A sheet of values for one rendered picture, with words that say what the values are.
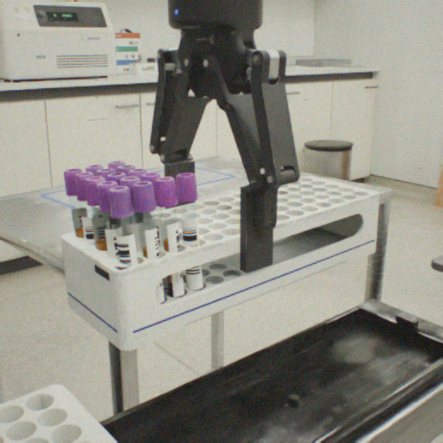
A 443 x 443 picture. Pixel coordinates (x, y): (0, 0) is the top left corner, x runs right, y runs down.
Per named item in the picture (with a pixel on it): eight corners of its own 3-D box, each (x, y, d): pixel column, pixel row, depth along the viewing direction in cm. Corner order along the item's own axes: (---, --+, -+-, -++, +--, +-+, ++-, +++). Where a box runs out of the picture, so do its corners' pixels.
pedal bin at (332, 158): (333, 223, 347) (337, 149, 333) (288, 209, 375) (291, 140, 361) (363, 214, 365) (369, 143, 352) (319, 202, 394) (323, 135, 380)
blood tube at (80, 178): (90, 304, 46) (71, 174, 43) (108, 299, 47) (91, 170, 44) (95, 311, 45) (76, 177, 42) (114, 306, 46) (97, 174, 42)
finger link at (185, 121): (194, 61, 44) (184, 51, 45) (157, 168, 51) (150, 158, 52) (231, 60, 47) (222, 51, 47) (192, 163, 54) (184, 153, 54)
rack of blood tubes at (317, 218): (124, 353, 40) (117, 273, 38) (65, 304, 47) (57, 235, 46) (378, 250, 58) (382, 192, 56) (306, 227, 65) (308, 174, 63)
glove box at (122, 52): (102, 60, 316) (101, 46, 314) (92, 60, 326) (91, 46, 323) (138, 59, 330) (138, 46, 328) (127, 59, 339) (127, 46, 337)
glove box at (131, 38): (104, 46, 315) (103, 27, 312) (94, 46, 325) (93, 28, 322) (142, 46, 329) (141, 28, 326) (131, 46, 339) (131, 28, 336)
